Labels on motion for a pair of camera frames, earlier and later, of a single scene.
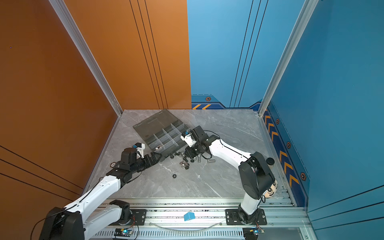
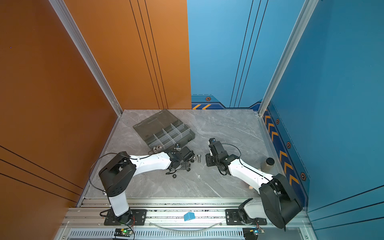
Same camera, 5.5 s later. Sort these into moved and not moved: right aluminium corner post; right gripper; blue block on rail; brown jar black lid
Moved: right gripper
Not moved: blue block on rail; brown jar black lid; right aluminium corner post
